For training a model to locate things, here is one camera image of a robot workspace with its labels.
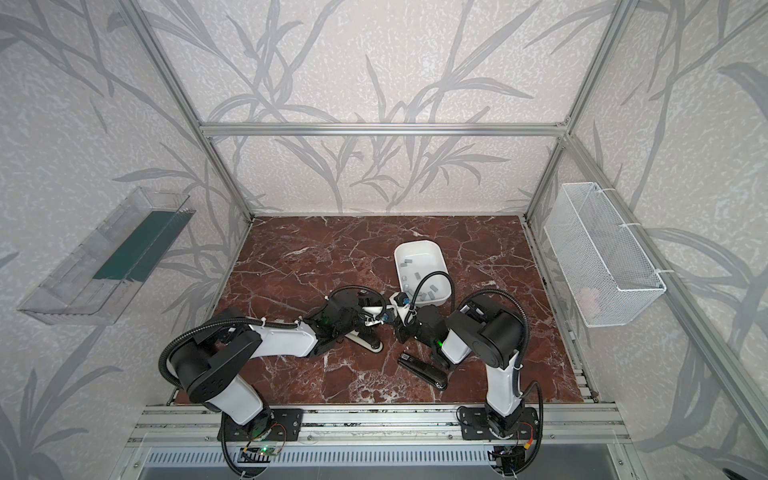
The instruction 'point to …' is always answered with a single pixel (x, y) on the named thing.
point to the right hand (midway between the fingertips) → (389, 305)
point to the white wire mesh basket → (607, 277)
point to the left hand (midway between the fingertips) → (382, 290)
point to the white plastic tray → (414, 259)
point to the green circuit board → (263, 450)
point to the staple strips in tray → (418, 276)
